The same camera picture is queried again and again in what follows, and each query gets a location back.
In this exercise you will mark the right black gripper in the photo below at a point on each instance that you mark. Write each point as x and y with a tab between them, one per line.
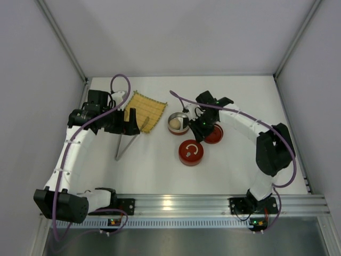
199	129

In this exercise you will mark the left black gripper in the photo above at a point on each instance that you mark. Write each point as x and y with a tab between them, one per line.
123	123

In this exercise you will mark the red lid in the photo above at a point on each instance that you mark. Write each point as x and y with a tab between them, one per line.
216	136
190	152

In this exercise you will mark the metal tongs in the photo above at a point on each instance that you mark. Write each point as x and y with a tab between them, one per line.
119	153

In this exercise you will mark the rice ball with seaweed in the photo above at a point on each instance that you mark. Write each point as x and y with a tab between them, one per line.
184	122

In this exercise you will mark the round white bun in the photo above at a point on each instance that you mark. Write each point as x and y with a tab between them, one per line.
175	124

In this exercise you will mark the steel red bowl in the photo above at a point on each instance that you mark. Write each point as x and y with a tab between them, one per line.
177	115

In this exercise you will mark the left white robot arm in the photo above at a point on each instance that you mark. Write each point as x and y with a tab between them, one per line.
83	126

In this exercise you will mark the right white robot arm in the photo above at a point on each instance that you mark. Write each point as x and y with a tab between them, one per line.
274	147

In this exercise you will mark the bamboo mat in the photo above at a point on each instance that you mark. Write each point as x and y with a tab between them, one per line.
148	111

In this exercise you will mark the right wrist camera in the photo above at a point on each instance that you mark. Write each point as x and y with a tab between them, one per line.
192	111

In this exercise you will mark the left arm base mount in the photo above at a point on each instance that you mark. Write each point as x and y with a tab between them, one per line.
118	207

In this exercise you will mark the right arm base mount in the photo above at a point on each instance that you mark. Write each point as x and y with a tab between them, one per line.
246	205

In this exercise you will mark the slotted cable duct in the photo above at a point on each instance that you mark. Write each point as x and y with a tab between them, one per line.
162	223

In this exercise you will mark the aluminium rail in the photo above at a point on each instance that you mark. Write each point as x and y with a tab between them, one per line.
173	204

